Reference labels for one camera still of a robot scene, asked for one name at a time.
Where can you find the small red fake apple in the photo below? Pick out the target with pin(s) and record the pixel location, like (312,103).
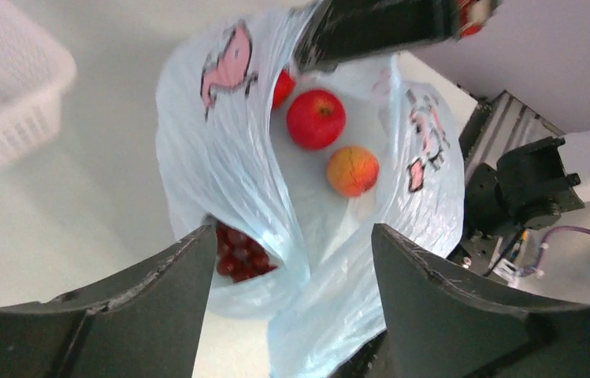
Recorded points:
(284,86)

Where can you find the white perforated plastic basket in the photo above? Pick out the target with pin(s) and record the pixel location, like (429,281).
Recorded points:
(35,72)

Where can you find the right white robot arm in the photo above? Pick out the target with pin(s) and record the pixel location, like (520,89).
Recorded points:
(529,187)

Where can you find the red fake grape bunch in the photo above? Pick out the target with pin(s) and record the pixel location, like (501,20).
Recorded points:
(239,257)

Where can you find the light blue plastic bag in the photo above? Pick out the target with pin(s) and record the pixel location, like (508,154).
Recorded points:
(222,153)

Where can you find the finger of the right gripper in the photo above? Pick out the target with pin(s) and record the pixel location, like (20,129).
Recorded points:
(340,31)

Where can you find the orange fake peach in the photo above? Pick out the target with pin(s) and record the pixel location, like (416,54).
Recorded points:
(352,171)

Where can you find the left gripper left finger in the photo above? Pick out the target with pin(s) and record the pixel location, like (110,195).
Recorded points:
(144,321)

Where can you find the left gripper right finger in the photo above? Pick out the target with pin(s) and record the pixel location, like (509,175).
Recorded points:
(445,321)

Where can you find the large red fake apple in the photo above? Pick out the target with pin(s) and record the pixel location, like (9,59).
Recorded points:
(316,119)

